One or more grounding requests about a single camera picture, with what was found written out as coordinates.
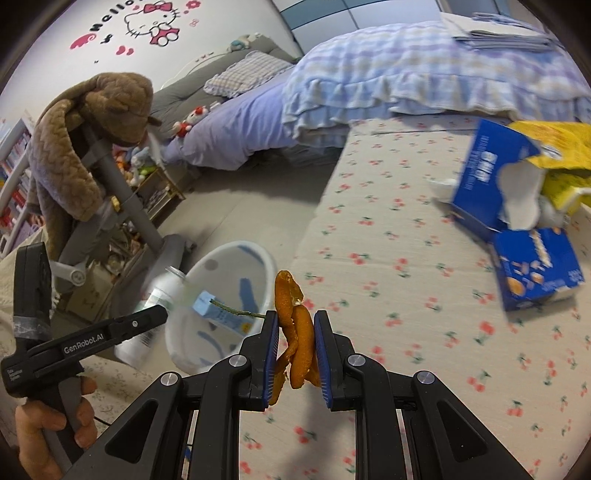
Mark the blue biscuit box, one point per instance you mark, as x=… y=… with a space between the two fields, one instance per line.
x=531 y=277

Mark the checked ruffled blanket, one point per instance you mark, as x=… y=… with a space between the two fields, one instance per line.
x=392 y=69

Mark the person's left hand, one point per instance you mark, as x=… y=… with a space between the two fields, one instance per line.
x=34 y=443

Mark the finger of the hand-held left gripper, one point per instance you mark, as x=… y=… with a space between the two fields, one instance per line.
x=138 y=322

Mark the folded pale sheets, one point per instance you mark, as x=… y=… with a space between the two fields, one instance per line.
x=498 y=32

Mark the torn blue cardboard box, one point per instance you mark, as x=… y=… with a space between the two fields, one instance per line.
x=485 y=170

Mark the yellow plastic bag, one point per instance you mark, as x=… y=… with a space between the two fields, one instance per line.
x=563 y=147

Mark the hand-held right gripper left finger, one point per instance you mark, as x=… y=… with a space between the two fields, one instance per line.
x=271 y=364

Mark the white bookshelf with books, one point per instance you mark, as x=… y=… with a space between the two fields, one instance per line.
x=14 y=184

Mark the light blue carton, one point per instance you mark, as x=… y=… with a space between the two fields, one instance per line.
x=217 y=314

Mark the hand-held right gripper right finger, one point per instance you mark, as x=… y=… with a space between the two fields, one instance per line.
x=323 y=364

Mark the pink cat wall sticker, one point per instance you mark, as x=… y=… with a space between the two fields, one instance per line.
x=154 y=27

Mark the gold metal rack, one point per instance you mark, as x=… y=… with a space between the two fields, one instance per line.
x=154 y=196

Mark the pale plush toy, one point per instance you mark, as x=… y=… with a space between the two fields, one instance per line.
x=240 y=44

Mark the beige printed box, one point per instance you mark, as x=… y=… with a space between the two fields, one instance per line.
x=92 y=290

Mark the white plastic bottle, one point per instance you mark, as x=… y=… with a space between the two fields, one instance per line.
x=162 y=290

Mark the pile of plush toys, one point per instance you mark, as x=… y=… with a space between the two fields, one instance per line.
x=138 y=166

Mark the checked pillow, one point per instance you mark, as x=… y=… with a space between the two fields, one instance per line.
x=244 y=74

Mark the purple bed sheet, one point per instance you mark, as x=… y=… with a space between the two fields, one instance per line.
x=231 y=129

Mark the grey padded headboard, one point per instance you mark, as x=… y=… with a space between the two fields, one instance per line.
x=184 y=92

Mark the brown plush jacket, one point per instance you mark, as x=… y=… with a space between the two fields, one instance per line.
x=69 y=138

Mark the white plastic basin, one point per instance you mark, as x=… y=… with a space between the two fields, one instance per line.
x=231 y=263

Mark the thin green stem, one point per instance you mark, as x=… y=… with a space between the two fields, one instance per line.
x=240 y=309

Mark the orange peel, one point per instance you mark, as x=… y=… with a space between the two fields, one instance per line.
x=300 y=337

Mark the white red cat plush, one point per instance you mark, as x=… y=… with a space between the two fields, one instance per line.
x=191 y=120

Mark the white blue wardrobe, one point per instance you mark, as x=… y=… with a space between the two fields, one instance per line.
x=323 y=23

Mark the cream floral cloth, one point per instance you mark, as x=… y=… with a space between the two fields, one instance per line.
x=115 y=387

